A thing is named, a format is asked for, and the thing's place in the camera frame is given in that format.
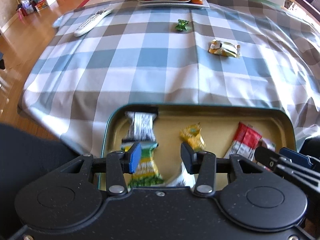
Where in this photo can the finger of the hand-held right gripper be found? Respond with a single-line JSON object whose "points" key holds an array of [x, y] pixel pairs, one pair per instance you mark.
{"points": [[297, 156], [268, 158]]}

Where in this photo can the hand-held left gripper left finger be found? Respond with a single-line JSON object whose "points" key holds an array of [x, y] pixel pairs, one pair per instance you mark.
{"points": [[133, 158]]}

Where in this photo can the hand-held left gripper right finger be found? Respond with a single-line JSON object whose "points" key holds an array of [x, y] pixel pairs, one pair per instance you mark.
{"points": [[187, 160]]}

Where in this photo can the white orange-end snack packet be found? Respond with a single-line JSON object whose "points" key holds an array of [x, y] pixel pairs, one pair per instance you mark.
{"points": [[183, 178]]}

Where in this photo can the yellow candy packet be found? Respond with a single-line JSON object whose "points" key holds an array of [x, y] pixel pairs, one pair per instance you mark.
{"points": [[192, 136]]}

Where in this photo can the red and white snack packet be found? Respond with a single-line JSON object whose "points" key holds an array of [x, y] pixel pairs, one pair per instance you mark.
{"points": [[243, 140]]}

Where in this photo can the white dark-print snack packet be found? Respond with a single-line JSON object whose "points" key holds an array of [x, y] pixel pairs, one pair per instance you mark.
{"points": [[141, 127]]}

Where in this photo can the gold metal tin tray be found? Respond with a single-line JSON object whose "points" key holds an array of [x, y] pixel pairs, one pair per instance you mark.
{"points": [[220, 125]]}

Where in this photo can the yellow white green snack packet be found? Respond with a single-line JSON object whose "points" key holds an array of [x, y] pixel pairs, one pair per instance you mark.
{"points": [[225, 48]]}

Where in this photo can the dark green candy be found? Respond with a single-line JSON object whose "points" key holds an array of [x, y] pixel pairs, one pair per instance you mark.
{"points": [[182, 25]]}

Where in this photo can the checked tablecloth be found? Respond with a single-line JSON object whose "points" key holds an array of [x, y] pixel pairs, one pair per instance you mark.
{"points": [[125, 67]]}

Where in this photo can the person's left leg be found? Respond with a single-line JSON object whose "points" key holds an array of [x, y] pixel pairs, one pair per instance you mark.
{"points": [[27, 155]]}

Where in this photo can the white remote control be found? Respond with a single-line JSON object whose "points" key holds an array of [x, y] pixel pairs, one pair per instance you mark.
{"points": [[93, 21]]}

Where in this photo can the white fruit tray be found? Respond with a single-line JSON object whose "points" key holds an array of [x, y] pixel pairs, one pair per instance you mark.
{"points": [[172, 3]]}

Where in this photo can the pale blue small object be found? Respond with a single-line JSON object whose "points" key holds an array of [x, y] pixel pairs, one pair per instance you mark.
{"points": [[58, 21]]}

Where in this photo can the colourful boxes on floor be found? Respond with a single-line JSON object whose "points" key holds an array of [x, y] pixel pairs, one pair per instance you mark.
{"points": [[43, 3]]}

